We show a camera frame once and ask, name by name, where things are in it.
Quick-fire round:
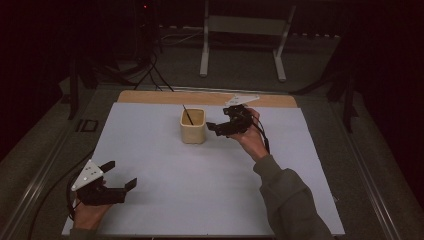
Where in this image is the beige square pen holder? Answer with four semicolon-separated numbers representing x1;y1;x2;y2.
179;107;207;145

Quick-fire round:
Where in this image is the person's right hand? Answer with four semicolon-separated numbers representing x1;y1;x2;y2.
229;106;270;164

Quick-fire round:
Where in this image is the white metal stand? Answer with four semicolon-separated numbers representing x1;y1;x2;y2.
199;0;298;83

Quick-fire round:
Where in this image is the person's left hand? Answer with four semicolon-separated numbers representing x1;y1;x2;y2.
73;199;113;231

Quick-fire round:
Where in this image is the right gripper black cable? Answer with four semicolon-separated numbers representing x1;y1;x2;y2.
252;114;272;155

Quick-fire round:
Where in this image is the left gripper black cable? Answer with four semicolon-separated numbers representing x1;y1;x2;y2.
65;173;83;222

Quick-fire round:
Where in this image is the black square floor frame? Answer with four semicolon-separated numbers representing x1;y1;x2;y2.
75;118;100;134

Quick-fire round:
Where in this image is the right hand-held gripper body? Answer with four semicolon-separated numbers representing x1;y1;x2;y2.
218;94;260;136

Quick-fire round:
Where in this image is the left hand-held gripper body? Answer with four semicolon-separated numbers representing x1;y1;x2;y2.
70;159;126;206

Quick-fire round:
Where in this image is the thin black pen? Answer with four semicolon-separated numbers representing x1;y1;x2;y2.
182;104;195;126

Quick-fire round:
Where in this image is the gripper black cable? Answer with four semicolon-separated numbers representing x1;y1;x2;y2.
65;173;83;222
252;114;272;155

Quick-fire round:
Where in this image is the black stand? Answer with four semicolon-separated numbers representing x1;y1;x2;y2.
289;33;360;134

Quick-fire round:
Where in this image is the white table mat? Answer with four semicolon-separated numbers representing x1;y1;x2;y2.
61;101;346;238

